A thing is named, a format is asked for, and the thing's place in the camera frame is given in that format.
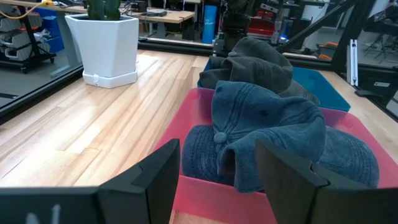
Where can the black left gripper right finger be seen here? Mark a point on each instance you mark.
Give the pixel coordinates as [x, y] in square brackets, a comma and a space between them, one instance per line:
[311, 196]

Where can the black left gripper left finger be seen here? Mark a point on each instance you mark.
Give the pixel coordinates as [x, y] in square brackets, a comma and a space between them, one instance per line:
[140, 193]

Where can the blue denim cap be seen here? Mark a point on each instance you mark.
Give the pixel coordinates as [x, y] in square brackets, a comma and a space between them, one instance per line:
[199, 152]
[264, 124]

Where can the dark grey denim cap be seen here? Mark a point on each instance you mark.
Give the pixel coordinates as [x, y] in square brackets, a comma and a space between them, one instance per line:
[298, 91]
[261, 62]
[214, 77]

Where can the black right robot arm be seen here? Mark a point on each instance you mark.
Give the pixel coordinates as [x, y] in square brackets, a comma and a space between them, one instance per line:
[234, 25]

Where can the red plastic bin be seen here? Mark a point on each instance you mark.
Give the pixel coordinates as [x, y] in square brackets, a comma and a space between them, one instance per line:
[211, 202]

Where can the blue plastic bin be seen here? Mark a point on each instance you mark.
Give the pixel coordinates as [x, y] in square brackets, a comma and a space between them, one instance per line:
[314, 87]

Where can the orange item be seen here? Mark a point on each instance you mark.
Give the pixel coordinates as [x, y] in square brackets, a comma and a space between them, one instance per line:
[326, 57]

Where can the white hexagonal plant pot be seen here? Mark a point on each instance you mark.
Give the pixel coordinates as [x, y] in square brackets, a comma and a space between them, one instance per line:
[105, 49]

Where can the red toolbox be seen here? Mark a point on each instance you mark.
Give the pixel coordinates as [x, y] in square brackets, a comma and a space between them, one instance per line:
[261, 26]

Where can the blue storage crates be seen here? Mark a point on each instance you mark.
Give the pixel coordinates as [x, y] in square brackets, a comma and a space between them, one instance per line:
[51, 37]

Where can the black item on workbench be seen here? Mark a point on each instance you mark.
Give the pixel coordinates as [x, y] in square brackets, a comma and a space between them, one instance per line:
[154, 13]

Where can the wooden workbench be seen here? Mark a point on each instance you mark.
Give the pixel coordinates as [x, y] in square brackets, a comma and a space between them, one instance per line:
[177, 15]

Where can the blue cylinder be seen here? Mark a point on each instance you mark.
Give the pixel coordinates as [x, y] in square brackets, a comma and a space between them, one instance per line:
[209, 25]

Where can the black rack with grey bins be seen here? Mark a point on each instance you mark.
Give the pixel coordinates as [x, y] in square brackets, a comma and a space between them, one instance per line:
[32, 40]

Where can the green cactus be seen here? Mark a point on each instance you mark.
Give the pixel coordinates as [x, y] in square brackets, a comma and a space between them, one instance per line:
[96, 9]

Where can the silver metal bracket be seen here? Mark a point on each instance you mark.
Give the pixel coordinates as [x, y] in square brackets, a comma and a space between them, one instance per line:
[353, 62]

